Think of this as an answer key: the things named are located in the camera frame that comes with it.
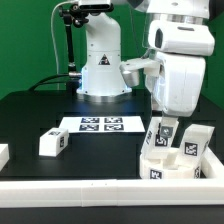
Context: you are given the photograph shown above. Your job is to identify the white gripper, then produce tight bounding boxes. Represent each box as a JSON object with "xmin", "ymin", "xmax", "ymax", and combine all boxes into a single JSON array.
[{"xmin": 145, "ymin": 52, "xmax": 206, "ymax": 138}]

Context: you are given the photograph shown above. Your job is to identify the white round stool seat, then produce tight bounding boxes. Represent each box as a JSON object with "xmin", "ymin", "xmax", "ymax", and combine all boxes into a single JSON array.
[{"xmin": 139, "ymin": 148, "xmax": 201, "ymax": 179}]

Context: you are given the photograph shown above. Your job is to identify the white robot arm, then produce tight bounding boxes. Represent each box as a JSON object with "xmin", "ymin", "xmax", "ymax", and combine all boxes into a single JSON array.
[{"xmin": 78, "ymin": 0, "xmax": 214, "ymax": 118}]

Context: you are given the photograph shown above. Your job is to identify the white front fence bar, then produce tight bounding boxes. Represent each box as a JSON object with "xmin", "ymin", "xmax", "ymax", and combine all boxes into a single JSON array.
[{"xmin": 0, "ymin": 179, "xmax": 224, "ymax": 208}]

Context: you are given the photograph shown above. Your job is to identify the white marker sheet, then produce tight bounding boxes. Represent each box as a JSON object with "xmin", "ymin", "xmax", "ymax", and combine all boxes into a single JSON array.
[{"xmin": 59, "ymin": 116, "xmax": 145, "ymax": 133}]

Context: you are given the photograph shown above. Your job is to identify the white left fence bar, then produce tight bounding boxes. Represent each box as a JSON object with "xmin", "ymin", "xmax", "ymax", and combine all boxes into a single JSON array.
[{"xmin": 0, "ymin": 144, "xmax": 9, "ymax": 171}]

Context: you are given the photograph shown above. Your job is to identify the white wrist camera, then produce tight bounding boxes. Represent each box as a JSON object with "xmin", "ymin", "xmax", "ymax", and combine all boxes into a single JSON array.
[{"xmin": 148, "ymin": 20, "xmax": 215, "ymax": 56}]

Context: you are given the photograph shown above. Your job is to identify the black cables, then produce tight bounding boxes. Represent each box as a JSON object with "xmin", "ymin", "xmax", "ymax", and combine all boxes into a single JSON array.
[{"xmin": 27, "ymin": 73, "xmax": 82, "ymax": 92}]

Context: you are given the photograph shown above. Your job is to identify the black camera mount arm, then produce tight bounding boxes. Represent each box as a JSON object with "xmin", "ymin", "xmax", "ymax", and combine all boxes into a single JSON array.
[{"xmin": 59, "ymin": 4, "xmax": 88, "ymax": 93}]

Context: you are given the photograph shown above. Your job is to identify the white camera on mount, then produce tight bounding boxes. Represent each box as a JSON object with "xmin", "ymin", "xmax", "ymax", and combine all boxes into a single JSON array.
[{"xmin": 78, "ymin": 0, "xmax": 113, "ymax": 12}]

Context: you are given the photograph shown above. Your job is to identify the white cable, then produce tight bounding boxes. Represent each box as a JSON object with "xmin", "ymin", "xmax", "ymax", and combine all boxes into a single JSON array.
[{"xmin": 50, "ymin": 0, "xmax": 80, "ymax": 91}]

